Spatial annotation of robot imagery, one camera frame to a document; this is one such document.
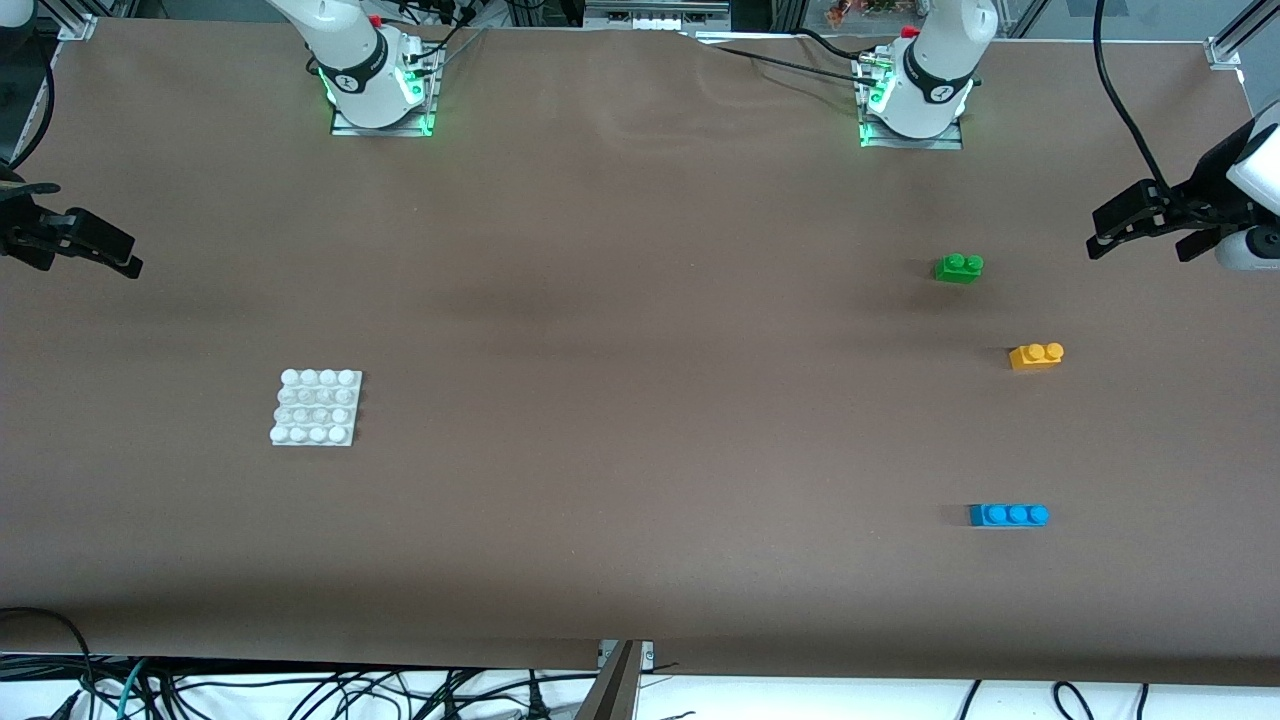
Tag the small metal beam bracket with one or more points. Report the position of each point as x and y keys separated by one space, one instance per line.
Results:
x=648 y=652

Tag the yellow two-stud block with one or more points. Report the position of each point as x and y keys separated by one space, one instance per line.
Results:
x=1035 y=358

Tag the green two-stud block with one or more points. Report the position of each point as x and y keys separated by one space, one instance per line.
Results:
x=957 y=270

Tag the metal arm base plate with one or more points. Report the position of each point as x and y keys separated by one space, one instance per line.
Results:
x=400 y=131
x=950 y=143

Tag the brown table cover sheet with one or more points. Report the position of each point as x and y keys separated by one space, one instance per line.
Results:
x=640 y=250

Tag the aluminium corner bracket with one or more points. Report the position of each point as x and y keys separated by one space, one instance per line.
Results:
x=1222 y=52
x=78 y=28

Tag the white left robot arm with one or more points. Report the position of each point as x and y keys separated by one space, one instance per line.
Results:
x=935 y=70

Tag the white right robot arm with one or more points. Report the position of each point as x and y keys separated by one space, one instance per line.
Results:
x=350 y=60

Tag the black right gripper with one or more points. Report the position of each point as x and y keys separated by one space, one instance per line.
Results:
x=22 y=228

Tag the blue three-stud block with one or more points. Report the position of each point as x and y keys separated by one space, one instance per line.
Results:
x=1008 y=516

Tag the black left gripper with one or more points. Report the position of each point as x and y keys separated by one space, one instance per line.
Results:
x=1203 y=198

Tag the white studded base plate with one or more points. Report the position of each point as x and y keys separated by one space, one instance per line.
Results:
x=315 y=408

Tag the grey box behind table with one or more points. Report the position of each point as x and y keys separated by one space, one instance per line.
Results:
x=655 y=18

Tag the aluminium support beam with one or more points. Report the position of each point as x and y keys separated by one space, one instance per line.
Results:
x=615 y=690

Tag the diagonal aluminium profile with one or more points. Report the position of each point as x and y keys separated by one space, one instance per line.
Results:
x=1255 y=22

